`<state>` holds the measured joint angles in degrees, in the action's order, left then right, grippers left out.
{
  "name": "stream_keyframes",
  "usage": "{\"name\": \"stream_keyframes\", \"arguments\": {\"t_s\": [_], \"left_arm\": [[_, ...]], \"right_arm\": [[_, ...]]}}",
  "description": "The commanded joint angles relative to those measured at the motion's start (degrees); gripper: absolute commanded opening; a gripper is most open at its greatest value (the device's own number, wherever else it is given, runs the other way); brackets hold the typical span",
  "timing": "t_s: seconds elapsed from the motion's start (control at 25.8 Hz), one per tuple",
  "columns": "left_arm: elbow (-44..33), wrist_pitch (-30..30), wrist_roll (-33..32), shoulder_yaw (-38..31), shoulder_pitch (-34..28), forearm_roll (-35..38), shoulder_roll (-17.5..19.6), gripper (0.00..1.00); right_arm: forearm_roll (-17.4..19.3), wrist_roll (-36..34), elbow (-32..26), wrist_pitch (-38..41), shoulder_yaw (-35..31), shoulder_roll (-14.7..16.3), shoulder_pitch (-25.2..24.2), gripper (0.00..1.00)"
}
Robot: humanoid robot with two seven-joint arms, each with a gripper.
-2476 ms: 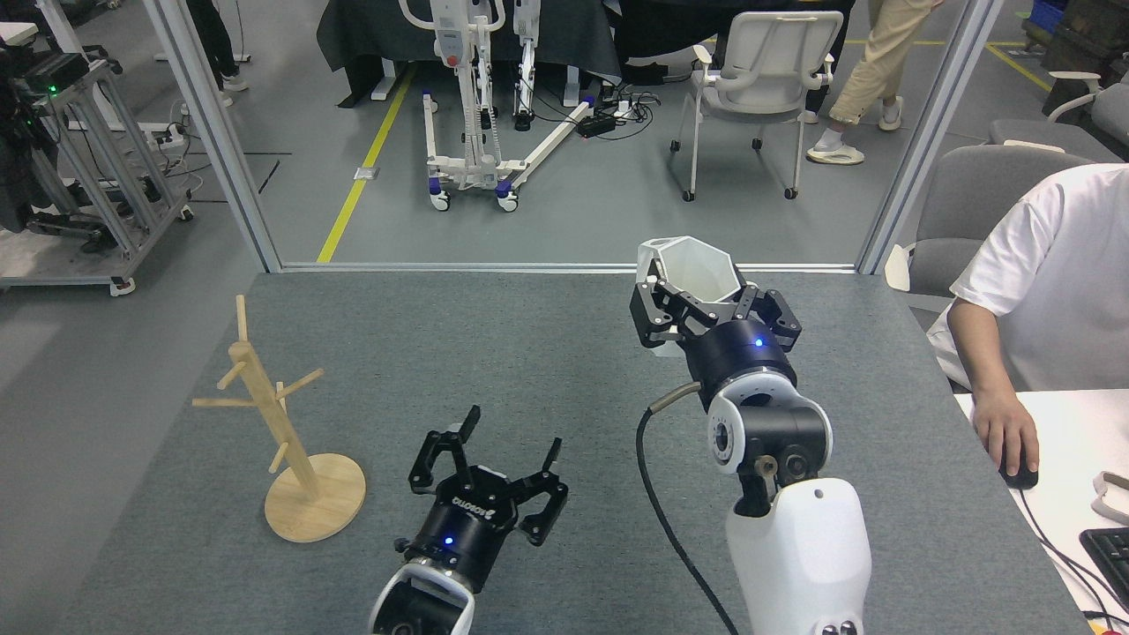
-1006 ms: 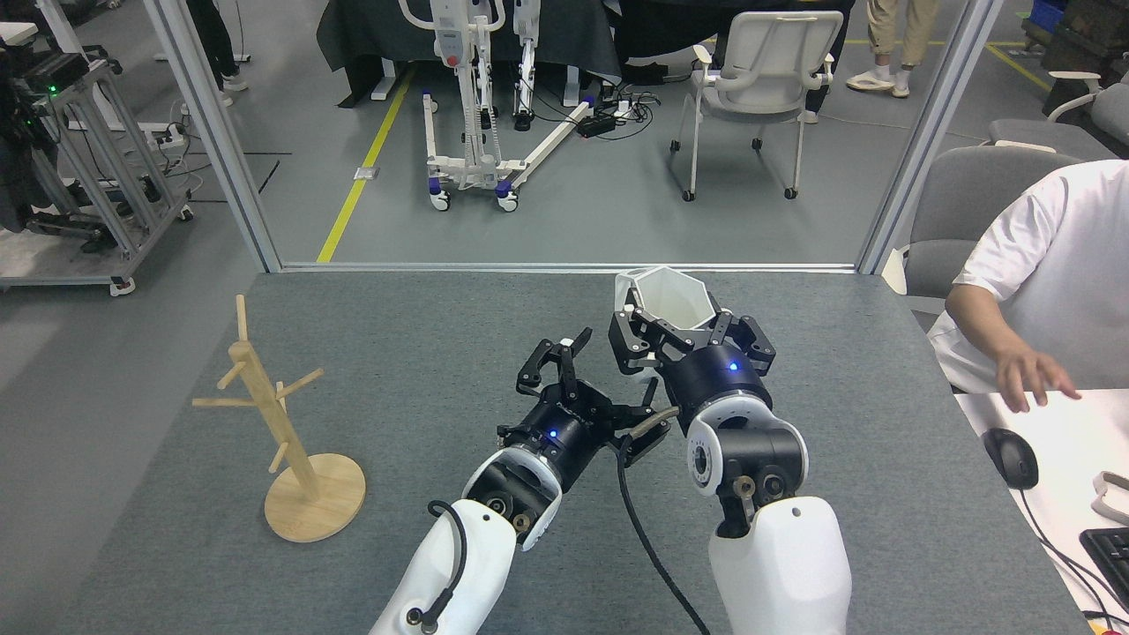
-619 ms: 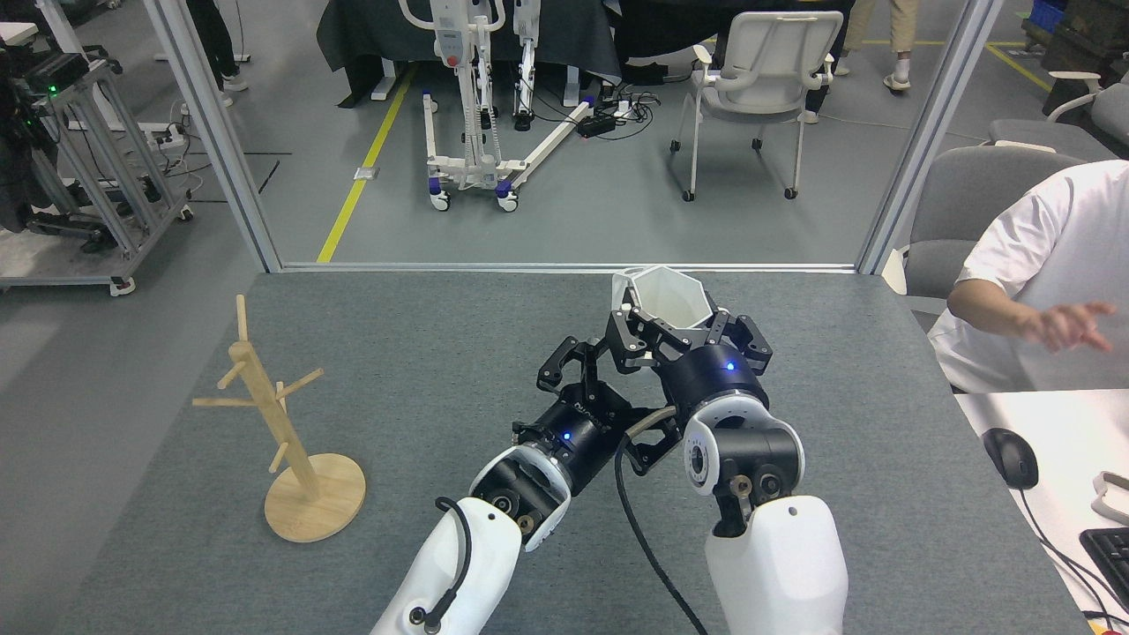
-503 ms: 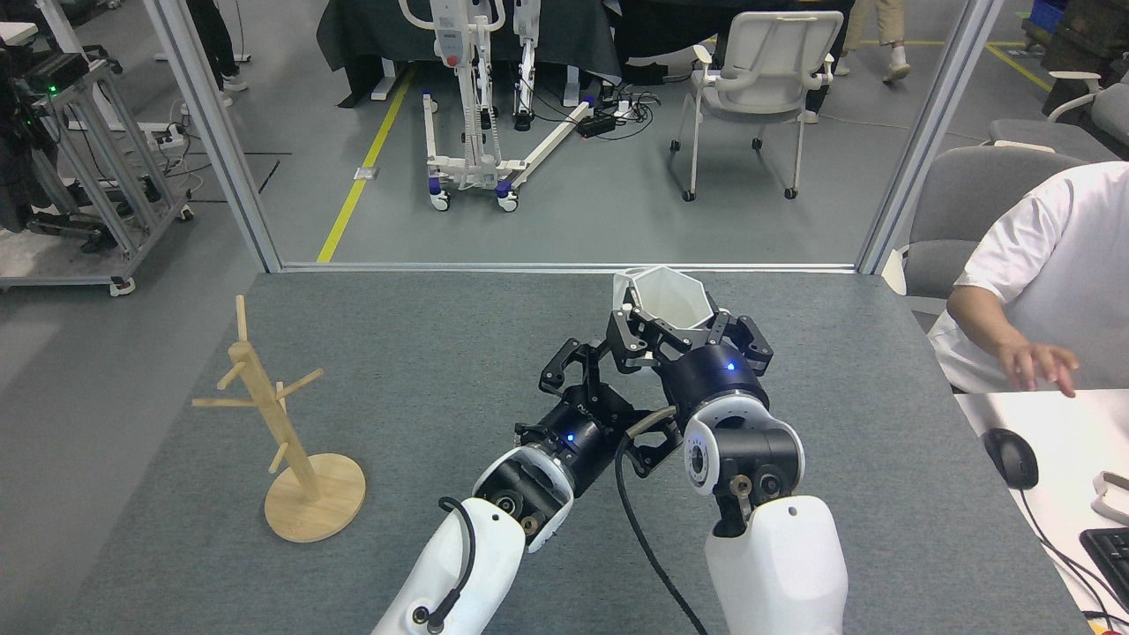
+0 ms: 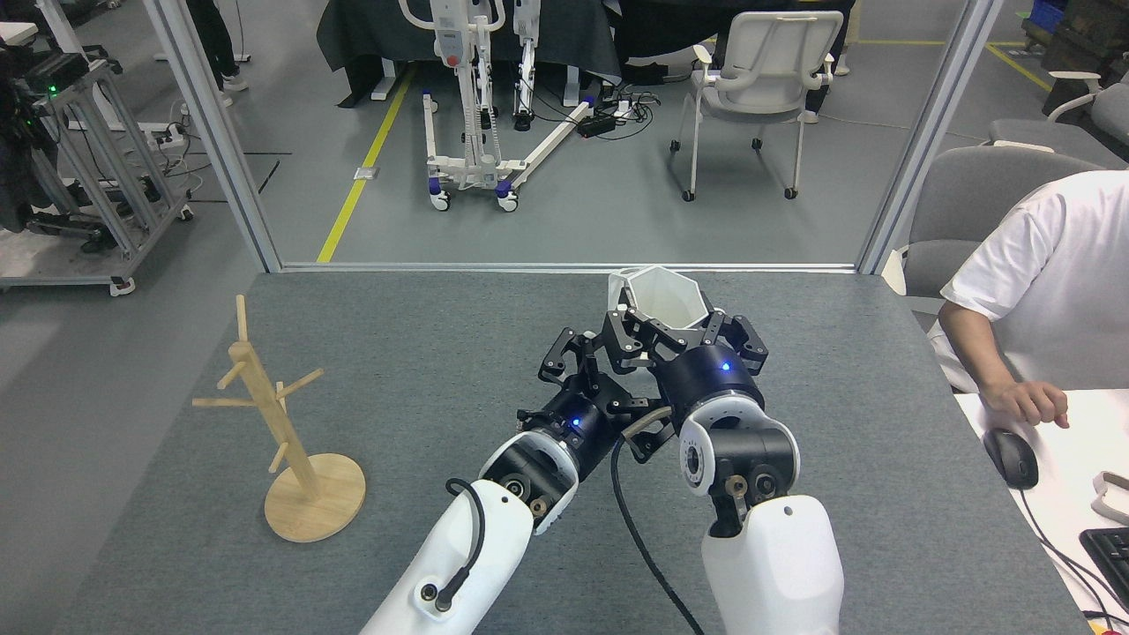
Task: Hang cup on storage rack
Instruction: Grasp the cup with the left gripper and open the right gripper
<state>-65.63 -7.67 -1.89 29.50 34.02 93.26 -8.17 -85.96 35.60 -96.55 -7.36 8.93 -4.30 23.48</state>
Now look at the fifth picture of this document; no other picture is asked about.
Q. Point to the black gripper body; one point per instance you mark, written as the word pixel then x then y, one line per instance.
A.
pixel 706 379
pixel 578 423

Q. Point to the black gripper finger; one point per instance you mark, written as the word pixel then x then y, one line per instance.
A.
pixel 653 445
pixel 556 360
pixel 622 339
pixel 745 339

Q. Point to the white faceted cup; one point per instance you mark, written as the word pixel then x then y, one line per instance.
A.
pixel 661 291

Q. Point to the black computer mouse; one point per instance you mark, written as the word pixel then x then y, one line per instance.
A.
pixel 1010 459

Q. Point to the person's right forearm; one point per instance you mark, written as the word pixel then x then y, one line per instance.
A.
pixel 970 353

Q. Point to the wooden cup rack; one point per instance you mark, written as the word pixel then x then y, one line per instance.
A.
pixel 265 397

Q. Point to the person's right hand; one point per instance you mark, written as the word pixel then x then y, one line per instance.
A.
pixel 1028 401

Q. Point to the white stand on wheels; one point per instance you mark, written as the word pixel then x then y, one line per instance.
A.
pixel 467 168

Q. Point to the black power strip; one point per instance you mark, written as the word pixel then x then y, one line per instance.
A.
pixel 597 125

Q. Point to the silver floor socket plate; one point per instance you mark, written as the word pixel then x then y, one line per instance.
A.
pixel 366 173

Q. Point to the grey office chair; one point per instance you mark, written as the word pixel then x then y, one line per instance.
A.
pixel 970 194
pixel 1041 132

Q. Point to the white office chair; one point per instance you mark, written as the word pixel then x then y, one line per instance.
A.
pixel 767 53

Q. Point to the black cloth covered table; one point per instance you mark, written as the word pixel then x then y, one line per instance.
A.
pixel 653 35
pixel 564 35

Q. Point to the white desk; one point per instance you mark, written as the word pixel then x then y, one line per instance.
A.
pixel 1076 459

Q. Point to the white curved plastic object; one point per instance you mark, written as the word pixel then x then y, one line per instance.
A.
pixel 1107 498

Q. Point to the black keyboard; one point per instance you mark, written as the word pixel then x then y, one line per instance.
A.
pixel 1111 564

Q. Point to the blue plastic bin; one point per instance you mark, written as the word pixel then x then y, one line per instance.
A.
pixel 1048 13

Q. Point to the white power strip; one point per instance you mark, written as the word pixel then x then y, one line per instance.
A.
pixel 163 137

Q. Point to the dark stacked crates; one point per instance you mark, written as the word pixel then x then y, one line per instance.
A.
pixel 1094 35

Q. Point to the black robot equipment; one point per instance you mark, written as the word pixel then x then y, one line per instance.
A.
pixel 26 132

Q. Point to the silver frame post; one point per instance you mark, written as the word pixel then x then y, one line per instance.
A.
pixel 220 141
pixel 926 141

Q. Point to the metal frame cart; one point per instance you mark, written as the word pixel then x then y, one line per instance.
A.
pixel 115 176

